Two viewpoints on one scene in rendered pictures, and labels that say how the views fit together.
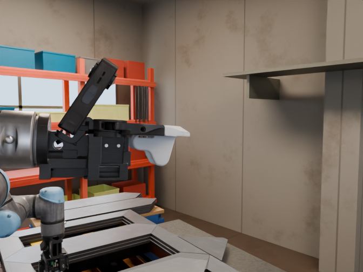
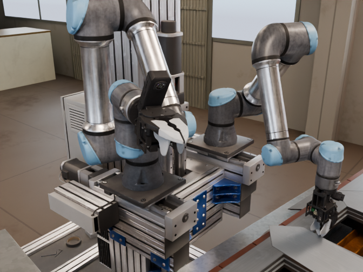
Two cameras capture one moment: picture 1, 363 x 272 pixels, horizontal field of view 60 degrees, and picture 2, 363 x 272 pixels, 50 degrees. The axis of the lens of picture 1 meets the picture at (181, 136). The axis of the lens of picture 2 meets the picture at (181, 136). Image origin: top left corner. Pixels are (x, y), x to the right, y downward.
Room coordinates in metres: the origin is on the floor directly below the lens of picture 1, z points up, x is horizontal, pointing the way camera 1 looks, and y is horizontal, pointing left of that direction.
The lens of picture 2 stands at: (0.40, -0.67, 1.71)
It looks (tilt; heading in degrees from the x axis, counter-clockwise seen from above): 22 degrees down; 83
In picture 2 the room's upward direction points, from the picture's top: straight up
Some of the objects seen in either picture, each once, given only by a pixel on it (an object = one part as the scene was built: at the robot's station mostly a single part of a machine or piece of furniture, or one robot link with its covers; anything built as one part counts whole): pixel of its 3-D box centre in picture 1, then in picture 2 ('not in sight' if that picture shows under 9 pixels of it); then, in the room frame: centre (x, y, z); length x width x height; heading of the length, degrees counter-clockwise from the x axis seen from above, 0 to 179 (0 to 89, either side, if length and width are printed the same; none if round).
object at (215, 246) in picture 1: (206, 243); not in sight; (1.64, -0.13, 0.77); 0.45 x 0.20 x 0.04; 35
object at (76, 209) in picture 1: (98, 208); not in sight; (2.09, 0.56, 0.82); 0.80 x 0.40 x 0.06; 125
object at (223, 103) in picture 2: not in sight; (223, 104); (0.79, 0.94, 1.20); 0.13 x 0.12 x 0.14; 13
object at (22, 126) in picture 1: (21, 139); (138, 108); (0.41, 0.21, 1.43); 0.08 x 0.05 x 0.08; 19
